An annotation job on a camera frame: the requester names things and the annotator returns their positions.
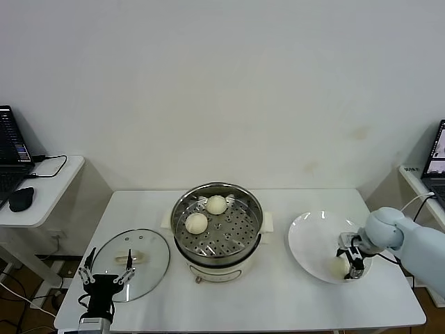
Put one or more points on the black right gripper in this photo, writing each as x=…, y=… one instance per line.
x=356, y=257

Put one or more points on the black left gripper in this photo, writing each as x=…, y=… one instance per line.
x=102, y=290

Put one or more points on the white steamed baozi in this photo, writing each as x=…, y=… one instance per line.
x=216, y=204
x=336, y=268
x=196, y=223

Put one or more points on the black computer mouse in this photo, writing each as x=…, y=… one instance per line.
x=21, y=199

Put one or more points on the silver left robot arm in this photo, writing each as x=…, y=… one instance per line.
x=94, y=323

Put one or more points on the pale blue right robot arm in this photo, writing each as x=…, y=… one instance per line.
x=417, y=243

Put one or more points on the stainless steel steamer basket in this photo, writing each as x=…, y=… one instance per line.
x=229, y=233

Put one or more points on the white round plate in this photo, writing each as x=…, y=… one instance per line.
x=302, y=226

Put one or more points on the white side table with mouse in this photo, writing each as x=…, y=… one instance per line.
x=52, y=195

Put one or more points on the white side table with label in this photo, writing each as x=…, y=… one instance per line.
x=417, y=188

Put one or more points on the cream electric cooker base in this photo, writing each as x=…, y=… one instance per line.
x=215, y=273

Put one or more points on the grey laptop with image windows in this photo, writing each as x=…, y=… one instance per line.
x=434, y=156

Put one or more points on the black laptop with dark screen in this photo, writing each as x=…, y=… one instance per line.
x=10, y=146

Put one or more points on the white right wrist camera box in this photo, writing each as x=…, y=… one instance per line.
x=346, y=240

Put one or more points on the white wall socket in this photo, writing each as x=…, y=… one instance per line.
x=58, y=235

